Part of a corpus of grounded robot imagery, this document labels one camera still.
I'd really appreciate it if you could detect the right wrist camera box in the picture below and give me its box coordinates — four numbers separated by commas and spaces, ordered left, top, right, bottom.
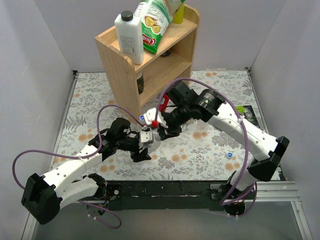
143, 107, 168, 128

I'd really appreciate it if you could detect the clear plastic bottle front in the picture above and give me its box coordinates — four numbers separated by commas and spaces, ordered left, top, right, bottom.
147, 133, 161, 153

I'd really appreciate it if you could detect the wooden shelf unit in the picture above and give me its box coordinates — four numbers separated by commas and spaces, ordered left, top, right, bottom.
95, 5, 200, 119

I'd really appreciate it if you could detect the green chips bag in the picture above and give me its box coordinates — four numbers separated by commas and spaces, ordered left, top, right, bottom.
133, 0, 185, 53

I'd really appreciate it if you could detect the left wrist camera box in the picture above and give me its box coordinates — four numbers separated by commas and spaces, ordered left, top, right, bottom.
139, 131, 154, 146

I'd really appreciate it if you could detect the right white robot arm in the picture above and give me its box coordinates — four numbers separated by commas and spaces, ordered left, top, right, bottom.
156, 78, 290, 205

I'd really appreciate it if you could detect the yellow bottle on shelf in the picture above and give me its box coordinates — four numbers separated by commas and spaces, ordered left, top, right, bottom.
173, 3, 185, 24

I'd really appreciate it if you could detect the red box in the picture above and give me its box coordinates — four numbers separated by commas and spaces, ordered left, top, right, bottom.
159, 94, 170, 112

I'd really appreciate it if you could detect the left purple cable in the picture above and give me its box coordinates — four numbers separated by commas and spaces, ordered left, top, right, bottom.
11, 104, 148, 191

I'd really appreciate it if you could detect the purple cable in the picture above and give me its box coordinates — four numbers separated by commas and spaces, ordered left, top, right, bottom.
153, 77, 258, 217
11, 104, 148, 191

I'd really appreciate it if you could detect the white bottle black cap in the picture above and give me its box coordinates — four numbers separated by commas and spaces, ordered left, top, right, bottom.
114, 10, 144, 65

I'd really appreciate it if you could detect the black base bar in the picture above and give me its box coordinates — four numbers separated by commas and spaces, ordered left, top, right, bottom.
77, 179, 257, 212

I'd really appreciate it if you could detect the clear plastic bottle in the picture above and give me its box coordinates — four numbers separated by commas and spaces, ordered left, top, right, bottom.
147, 133, 161, 153
139, 114, 148, 127
197, 120, 210, 132

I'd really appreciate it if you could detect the dark bottle in shelf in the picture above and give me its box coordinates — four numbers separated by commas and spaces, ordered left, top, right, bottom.
136, 71, 145, 94

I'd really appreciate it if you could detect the black green box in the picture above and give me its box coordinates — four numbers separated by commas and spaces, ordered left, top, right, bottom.
236, 105, 260, 128

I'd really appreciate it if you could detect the blue bottle cap right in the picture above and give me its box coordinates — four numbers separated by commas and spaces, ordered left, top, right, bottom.
226, 152, 233, 159

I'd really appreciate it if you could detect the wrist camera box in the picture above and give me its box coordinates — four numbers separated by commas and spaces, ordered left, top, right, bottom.
143, 107, 168, 128
139, 131, 154, 146

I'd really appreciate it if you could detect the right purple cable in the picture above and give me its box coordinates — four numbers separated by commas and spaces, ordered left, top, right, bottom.
153, 77, 258, 217

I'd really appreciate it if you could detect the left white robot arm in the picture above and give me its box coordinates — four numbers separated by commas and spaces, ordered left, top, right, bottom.
21, 117, 154, 225

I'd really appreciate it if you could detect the floral table mat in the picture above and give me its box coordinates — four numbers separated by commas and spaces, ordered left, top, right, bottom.
50, 69, 265, 181

